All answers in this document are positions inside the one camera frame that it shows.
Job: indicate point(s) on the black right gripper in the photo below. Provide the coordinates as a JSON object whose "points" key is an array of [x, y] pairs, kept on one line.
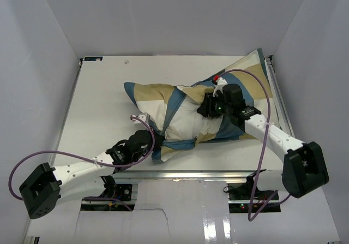
{"points": [[206, 108]]}

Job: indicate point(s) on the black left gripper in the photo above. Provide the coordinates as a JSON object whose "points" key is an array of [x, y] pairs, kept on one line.
{"points": [[159, 140]]}

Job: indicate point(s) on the white pillow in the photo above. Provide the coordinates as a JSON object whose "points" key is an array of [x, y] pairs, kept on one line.
{"points": [[188, 124]]}

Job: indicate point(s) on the blue tan white pillowcase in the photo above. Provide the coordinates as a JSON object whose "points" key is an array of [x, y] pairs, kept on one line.
{"points": [[161, 101]]}

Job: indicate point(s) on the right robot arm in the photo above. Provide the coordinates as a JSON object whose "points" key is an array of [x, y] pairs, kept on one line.
{"points": [[304, 168]]}

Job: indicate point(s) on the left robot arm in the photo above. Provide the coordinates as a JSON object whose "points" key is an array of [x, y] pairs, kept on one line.
{"points": [[48, 185]]}

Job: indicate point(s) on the blue left corner sticker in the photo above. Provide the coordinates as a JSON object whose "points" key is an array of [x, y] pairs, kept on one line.
{"points": [[93, 58]]}

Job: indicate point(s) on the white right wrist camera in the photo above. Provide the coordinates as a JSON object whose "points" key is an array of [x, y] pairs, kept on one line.
{"points": [[219, 83]]}

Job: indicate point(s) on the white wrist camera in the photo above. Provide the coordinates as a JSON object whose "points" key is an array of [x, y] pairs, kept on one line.
{"points": [[140, 119], [219, 83]]}

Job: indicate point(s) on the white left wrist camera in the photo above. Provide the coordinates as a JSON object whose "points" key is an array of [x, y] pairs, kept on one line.
{"points": [[140, 119]]}

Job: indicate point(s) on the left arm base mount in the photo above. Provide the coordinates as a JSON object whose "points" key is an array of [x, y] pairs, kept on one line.
{"points": [[116, 197]]}

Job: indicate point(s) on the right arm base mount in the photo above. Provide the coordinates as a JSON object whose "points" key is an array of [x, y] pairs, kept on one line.
{"points": [[239, 197]]}

